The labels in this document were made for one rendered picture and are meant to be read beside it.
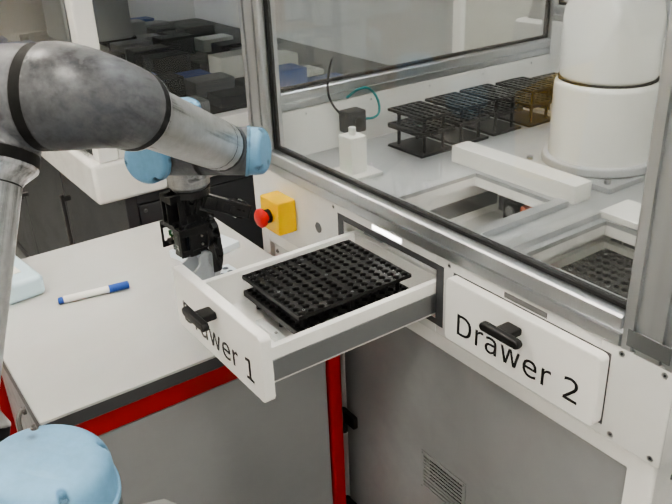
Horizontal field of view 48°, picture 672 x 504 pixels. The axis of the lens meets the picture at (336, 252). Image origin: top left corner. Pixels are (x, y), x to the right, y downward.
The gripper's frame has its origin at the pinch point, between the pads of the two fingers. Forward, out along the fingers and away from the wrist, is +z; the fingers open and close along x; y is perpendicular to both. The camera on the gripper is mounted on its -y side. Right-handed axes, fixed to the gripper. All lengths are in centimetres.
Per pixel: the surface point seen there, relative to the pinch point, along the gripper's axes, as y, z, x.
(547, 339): -15, -10, 64
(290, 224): -20.8, -4.7, -2.1
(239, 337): 14.6, -8.8, 32.4
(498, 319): -15, -9, 55
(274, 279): 0.2, -8.7, 21.4
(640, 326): -15, -17, 77
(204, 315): 15.8, -9.8, 25.0
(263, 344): 14.7, -10.5, 38.7
